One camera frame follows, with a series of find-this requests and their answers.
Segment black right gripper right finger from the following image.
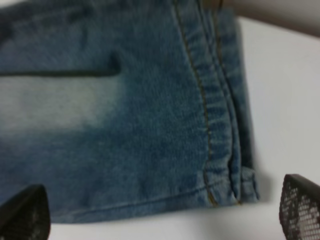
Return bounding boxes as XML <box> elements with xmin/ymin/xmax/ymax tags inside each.
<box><xmin>279</xmin><ymin>174</ymin><xmax>320</xmax><ymax>240</ymax></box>

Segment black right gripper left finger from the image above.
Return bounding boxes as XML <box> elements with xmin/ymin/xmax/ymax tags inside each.
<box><xmin>0</xmin><ymin>184</ymin><xmax>51</xmax><ymax>240</ymax></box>

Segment children's blue denim shorts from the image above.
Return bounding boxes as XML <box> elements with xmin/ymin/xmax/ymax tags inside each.
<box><xmin>0</xmin><ymin>0</ymin><xmax>259</xmax><ymax>224</ymax></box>

